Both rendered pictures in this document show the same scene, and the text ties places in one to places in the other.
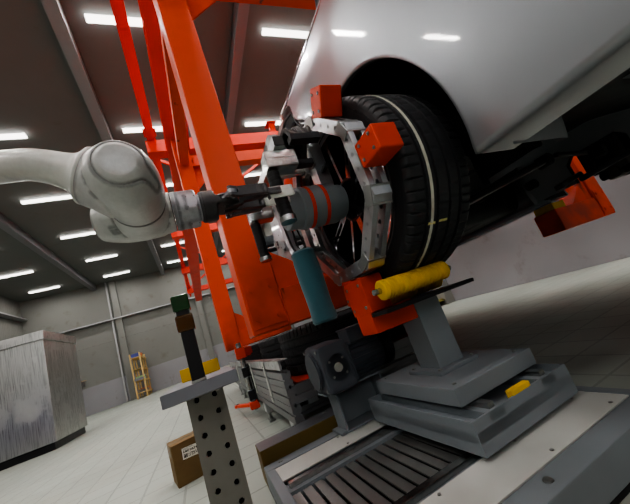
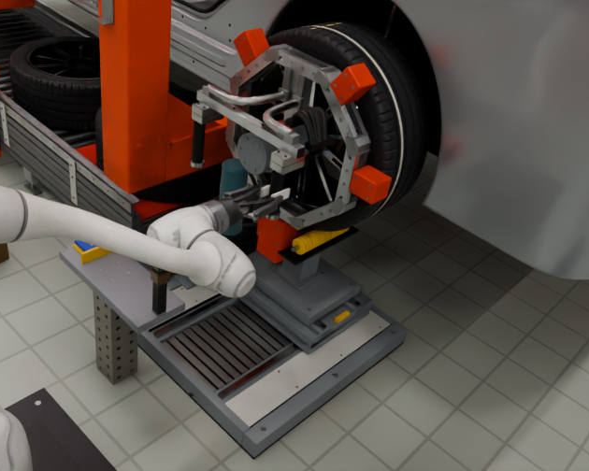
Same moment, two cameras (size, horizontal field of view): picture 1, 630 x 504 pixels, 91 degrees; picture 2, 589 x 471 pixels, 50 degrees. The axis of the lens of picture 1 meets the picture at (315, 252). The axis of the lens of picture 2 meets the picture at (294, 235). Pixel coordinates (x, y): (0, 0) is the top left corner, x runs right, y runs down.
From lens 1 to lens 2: 1.56 m
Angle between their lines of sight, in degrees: 55
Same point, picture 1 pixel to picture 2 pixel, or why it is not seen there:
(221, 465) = (124, 334)
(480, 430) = (313, 343)
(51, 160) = (198, 271)
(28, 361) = not seen: outside the picture
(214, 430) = not seen: hidden behind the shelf
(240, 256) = (138, 101)
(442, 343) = (309, 264)
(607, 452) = (365, 363)
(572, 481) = (344, 378)
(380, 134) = (377, 193)
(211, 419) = not seen: hidden behind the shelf
